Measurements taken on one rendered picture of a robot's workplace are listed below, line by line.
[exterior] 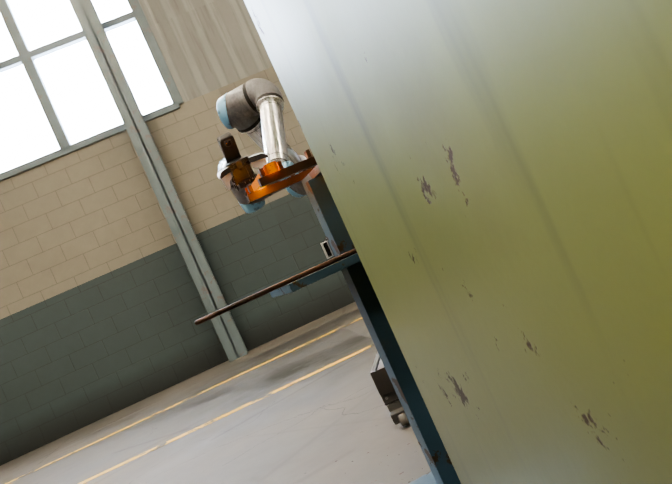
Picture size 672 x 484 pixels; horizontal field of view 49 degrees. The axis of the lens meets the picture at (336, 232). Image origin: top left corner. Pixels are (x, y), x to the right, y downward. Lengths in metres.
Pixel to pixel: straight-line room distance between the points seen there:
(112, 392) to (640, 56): 8.76
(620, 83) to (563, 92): 0.05
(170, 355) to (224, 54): 3.63
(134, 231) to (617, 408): 8.50
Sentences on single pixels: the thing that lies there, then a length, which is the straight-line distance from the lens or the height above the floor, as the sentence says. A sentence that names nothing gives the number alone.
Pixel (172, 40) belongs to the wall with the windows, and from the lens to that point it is 9.31.
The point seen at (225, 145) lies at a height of 1.09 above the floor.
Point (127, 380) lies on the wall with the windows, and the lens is 8.96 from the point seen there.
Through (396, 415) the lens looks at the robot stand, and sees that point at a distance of 2.72.
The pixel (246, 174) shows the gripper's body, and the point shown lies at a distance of 2.19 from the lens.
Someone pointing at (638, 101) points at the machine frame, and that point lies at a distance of 0.36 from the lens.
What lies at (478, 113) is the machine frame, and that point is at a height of 0.73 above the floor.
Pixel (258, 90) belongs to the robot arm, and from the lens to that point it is 2.55.
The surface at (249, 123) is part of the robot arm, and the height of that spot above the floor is 1.21.
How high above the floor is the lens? 0.69
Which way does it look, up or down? 1 degrees up
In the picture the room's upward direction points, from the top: 24 degrees counter-clockwise
